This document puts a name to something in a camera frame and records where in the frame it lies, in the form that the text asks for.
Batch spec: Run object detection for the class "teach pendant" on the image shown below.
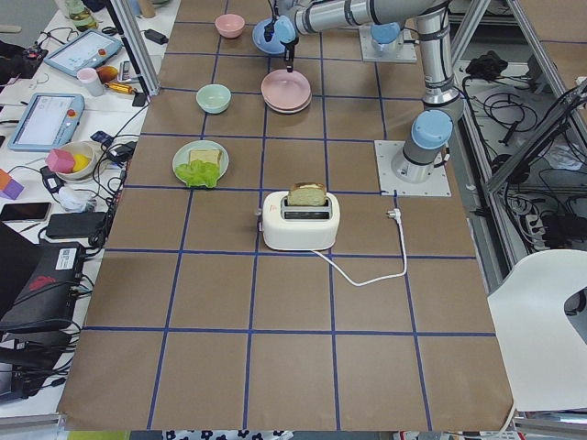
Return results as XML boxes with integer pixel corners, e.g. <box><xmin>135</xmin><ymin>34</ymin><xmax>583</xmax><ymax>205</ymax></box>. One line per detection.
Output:
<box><xmin>44</xmin><ymin>29</ymin><xmax>122</xmax><ymax>77</ymax></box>
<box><xmin>7</xmin><ymin>93</ymin><xmax>85</xmax><ymax>152</ymax></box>

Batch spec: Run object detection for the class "teach pendant lower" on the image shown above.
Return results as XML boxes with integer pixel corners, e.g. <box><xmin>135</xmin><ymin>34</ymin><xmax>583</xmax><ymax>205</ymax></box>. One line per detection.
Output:
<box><xmin>7</xmin><ymin>93</ymin><xmax>85</xmax><ymax>152</ymax></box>

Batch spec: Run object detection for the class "pink plate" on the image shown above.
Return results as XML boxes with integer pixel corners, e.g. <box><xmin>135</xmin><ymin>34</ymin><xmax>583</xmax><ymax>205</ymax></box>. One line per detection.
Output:
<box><xmin>260</xmin><ymin>69</ymin><xmax>312</xmax><ymax>110</ymax></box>

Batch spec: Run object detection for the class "green plate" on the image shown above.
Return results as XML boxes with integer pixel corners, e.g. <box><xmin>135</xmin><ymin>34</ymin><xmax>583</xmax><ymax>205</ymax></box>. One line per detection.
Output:
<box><xmin>172</xmin><ymin>140</ymin><xmax>229</xmax><ymax>181</ymax></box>

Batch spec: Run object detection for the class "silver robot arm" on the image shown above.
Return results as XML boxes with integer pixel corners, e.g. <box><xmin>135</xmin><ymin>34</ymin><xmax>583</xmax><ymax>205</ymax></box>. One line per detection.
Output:
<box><xmin>371</xmin><ymin>22</ymin><xmax>403</xmax><ymax>53</ymax></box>
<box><xmin>272</xmin><ymin>0</ymin><xmax>463</xmax><ymax>183</ymax></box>

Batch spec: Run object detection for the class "pink bowl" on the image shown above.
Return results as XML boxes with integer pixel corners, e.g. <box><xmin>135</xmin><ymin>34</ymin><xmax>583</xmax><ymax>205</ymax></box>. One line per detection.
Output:
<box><xmin>215</xmin><ymin>14</ymin><xmax>246</xmax><ymax>39</ymax></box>

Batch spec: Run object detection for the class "white toaster cable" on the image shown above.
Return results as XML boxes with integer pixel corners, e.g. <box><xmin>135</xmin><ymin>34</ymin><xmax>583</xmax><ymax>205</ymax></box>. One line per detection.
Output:
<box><xmin>310</xmin><ymin>209</ymin><xmax>409</xmax><ymax>288</ymax></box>

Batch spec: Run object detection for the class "black smartphone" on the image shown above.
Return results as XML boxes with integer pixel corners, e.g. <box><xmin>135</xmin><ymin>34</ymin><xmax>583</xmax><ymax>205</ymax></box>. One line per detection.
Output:
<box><xmin>1</xmin><ymin>202</ymin><xmax>52</xmax><ymax>222</ymax></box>

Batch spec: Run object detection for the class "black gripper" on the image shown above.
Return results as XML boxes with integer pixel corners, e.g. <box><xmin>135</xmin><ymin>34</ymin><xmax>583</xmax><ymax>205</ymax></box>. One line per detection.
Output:
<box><xmin>281</xmin><ymin>37</ymin><xmax>299</xmax><ymax>72</ymax></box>

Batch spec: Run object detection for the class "blue plate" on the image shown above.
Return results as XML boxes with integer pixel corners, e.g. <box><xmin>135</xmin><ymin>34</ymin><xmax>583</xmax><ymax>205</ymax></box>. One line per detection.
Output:
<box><xmin>252</xmin><ymin>18</ymin><xmax>285</xmax><ymax>56</ymax></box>

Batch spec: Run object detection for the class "purple toy block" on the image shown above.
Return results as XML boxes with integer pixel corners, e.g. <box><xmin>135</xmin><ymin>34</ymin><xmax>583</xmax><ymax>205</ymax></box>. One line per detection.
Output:
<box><xmin>0</xmin><ymin>170</ymin><xmax>24</xmax><ymax>200</ymax></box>

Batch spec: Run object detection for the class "white chair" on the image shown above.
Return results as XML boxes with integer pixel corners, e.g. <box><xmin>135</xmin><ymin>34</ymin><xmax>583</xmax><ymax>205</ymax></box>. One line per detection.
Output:
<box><xmin>488</xmin><ymin>249</ymin><xmax>586</xmax><ymax>412</ymax></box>

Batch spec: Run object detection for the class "black power bank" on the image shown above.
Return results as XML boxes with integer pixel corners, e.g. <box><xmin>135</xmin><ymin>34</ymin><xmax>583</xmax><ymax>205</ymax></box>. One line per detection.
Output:
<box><xmin>45</xmin><ymin>212</ymin><xmax>105</xmax><ymax>239</ymax></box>

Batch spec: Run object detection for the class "pink toy block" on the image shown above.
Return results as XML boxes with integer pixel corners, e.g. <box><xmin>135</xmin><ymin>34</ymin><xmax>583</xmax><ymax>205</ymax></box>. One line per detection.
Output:
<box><xmin>45</xmin><ymin>148</ymin><xmax>75</xmax><ymax>173</ymax></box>

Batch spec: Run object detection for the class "lettuce leaf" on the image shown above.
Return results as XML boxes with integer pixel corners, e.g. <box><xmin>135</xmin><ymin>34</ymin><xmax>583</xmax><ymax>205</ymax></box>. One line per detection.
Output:
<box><xmin>174</xmin><ymin>159</ymin><xmax>220</xmax><ymax>188</ymax></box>

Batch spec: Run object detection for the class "aluminium frame post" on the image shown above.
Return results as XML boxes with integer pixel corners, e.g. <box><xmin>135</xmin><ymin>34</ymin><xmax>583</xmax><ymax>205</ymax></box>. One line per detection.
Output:
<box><xmin>105</xmin><ymin>0</ymin><xmax>161</xmax><ymax>96</ymax></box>

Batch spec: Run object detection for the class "pink cup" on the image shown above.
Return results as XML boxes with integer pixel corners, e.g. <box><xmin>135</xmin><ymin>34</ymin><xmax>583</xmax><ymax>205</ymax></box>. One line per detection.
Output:
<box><xmin>76</xmin><ymin>68</ymin><xmax>105</xmax><ymax>96</ymax></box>

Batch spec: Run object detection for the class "bread slice on plate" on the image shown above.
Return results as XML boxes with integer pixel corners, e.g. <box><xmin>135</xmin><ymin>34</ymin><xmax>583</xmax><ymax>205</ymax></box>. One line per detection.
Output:
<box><xmin>189</xmin><ymin>149</ymin><xmax>222</xmax><ymax>165</ymax></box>

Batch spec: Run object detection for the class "teach pendant upper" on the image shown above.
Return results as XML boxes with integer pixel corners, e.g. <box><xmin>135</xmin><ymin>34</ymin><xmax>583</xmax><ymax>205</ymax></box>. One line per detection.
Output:
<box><xmin>44</xmin><ymin>29</ymin><xmax>122</xmax><ymax>77</ymax></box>

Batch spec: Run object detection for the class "toast in toaster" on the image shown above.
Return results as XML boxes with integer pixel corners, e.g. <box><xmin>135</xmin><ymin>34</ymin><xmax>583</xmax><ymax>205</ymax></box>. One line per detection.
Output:
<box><xmin>287</xmin><ymin>182</ymin><xmax>327</xmax><ymax>206</ymax></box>

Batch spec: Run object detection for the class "white toaster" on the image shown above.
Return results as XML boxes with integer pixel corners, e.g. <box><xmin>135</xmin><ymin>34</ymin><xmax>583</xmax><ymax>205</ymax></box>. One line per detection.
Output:
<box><xmin>260</xmin><ymin>191</ymin><xmax>340</xmax><ymax>251</ymax></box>

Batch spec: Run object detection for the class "green bowl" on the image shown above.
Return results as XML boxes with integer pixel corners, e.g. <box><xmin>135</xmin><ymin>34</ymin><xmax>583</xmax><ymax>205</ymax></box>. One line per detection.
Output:
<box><xmin>196</xmin><ymin>83</ymin><xmax>232</xmax><ymax>115</ymax></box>

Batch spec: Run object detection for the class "beige bowl with toys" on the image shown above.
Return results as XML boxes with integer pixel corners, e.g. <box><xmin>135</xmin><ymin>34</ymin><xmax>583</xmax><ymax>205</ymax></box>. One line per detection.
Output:
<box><xmin>57</xmin><ymin>140</ymin><xmax>101</xmax><ymax>182</ymax></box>

